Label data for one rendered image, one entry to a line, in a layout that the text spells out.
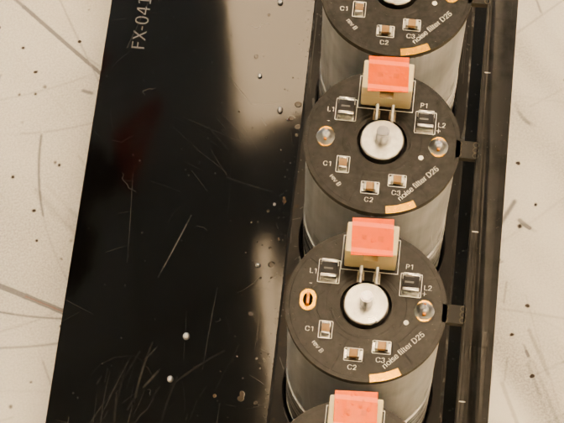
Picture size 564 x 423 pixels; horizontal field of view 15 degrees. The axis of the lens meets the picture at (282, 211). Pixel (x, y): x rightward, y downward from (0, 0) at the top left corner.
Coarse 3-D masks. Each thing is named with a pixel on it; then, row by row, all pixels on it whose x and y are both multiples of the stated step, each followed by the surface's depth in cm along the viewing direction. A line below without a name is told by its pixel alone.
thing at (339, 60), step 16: (384, 0) 35; (400, 0) 35; (416, 0) 35; (336, 32) 35; (336, 48) 36; (352, 48) 35; (448, 48) 35; (320, 64) 38; (336, 64) 36; (352, 64) 36; (416, 64) 35; (432, 64) 35; (448, 64) 36; (320, 80) 38; (336, 80) 37; (432, 80) 36; (448, 80) 37; (320, 96) 38; (448, 96) 37
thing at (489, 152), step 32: (480, 0) 35; (512, 0) 35; (512, 32) 35; (512, 64) 35; (480, 96) 34; (480, 128) 34; (480, 160) 34; (480, 192) 34; (480, 224) 34; (480, 256) 33; (480, 288) 33; (448, 320) 33; (480, 320) 33; (480, 352) 33; (480, 384) 32; (480, 416) 32
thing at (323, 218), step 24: (384, 120) 34; (360, 144) 34; (384, 144) 34; (312, 192) 35; (312, 216) 36; (336, 216) 34; (360, 216) 34; (408, 216) 34; (432, 216) 35; (312, 240) 36; (408, 240) 35; (432, 240) 36
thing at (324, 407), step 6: (312, 408) 32; (318, 408) 32; (324, 408) 32; (300, 414) 32; (306, 414) 32; (312, 414) 32; (318, 414) 32; (324, 414) 32; (384, 414) 32; (390, 414) 32; (294, 420) 32; (300, 420) 32; (306, 420) 32; (312, 420) 32; (318, 420) 32; (324, 420) 32; (384, 420) 32; (390, 420) 32; (396, 420) 32; (402, 420) 32
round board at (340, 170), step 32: (352, 96) 34; (416, 96) 34; (320, 128) 34; (352, 128) 34; (416, 128) 34; (448, 128) 34; (320, 160) 34; (352, 160) 34; (416, 160) 34; (448, 160) 34; (352, 192) 34; (384, 192) 34; (416, 192) 34
